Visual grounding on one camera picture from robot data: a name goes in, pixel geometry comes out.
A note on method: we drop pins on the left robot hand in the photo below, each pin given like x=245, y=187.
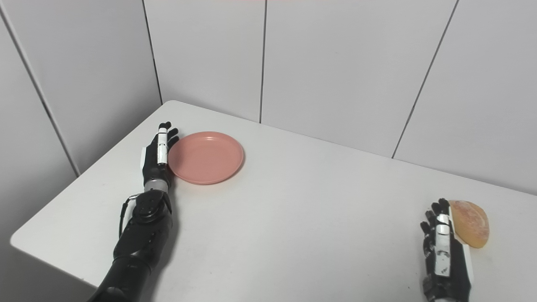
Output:
x=157, y=157

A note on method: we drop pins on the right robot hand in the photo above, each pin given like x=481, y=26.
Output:
x=444, y=260

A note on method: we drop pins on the bread roll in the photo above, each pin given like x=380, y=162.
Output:
x=472, y=224

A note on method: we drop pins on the pink plate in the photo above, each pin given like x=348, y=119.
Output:
x=206, y=157

